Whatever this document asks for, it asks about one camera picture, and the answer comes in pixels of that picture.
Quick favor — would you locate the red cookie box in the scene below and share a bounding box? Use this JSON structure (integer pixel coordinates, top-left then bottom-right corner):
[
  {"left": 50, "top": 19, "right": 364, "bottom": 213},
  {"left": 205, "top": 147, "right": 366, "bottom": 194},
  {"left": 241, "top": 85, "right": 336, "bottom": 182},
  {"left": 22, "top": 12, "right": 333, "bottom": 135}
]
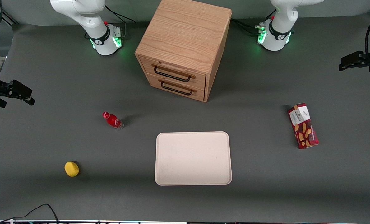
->
[{"left": 287, "top": 103, "right": 320, "bottom": 150}]

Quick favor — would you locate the cream rectangular tray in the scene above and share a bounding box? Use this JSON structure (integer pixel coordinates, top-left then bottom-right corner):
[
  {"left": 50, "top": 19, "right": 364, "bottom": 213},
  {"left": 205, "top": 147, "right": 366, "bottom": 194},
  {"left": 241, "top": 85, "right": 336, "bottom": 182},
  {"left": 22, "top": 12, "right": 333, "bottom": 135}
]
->
[{"left": 155, "top": 131, "right": 233, "bottom": 186}]

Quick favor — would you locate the yellow lemon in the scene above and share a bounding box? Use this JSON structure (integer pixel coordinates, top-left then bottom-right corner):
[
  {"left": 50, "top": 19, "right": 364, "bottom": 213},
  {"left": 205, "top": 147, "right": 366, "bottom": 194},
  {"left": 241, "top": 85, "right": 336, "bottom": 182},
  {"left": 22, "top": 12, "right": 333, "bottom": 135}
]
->
[{"left": 64, "top": 161, "right": 80, "bottom": 177}]

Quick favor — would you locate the red soda bottle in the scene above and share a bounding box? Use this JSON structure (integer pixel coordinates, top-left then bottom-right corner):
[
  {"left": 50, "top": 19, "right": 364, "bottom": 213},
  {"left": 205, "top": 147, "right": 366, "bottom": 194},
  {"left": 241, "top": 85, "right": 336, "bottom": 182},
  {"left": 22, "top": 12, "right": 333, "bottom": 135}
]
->
[{"left": 102, "top": 111, "right": 124, "bottom": 130}]

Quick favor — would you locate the wooden drawer front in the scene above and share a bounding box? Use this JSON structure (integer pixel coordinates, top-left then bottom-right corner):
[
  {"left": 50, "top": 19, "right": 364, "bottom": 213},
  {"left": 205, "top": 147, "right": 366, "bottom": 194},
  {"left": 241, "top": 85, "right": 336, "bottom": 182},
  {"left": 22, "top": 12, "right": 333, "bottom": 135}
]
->
[
  {"left": 139, "top": 57, "right": 207, "bottom": 91},
  {"left": 146, "top": 74, "right": 206, "bottom": 102}
]

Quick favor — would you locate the wooden drawer cabinet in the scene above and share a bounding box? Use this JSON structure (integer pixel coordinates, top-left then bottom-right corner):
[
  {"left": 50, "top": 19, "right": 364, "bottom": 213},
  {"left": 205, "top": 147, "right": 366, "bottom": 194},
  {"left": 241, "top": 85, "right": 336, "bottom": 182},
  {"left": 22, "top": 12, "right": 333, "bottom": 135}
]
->
[{"left": 135, "top": 0, "right": 233, "bottom": 103}]

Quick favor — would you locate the black looping table cable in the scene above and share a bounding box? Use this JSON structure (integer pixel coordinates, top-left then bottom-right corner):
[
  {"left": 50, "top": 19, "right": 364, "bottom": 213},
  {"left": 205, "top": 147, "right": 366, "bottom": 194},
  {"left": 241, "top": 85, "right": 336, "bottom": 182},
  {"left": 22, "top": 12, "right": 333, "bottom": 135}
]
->
[{"left": 0, "top": 203, "right": 60, "bottom": 224}]

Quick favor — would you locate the black arm base cable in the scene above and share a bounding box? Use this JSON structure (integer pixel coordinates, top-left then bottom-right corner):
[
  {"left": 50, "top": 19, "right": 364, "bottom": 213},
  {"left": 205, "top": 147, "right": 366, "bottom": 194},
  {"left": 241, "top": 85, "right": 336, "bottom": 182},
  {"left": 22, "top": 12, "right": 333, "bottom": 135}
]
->
[
  {"left": 105, "top": 4, "right": 136, "bottom": 38},
  {"left": 231, "top": 9, "right": 277, "bottom": 35}
]

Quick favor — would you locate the black metal drawer handle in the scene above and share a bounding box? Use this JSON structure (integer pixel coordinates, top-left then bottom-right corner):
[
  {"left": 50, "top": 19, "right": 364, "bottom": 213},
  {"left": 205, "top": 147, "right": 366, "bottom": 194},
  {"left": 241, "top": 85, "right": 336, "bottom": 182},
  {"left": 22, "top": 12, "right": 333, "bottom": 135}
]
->
[
  {"left": 158, "top": 79, "right": 197, "bottom": 96},
  {"left": 151, "top": 64, "right": 197, "bottom": 82}
]

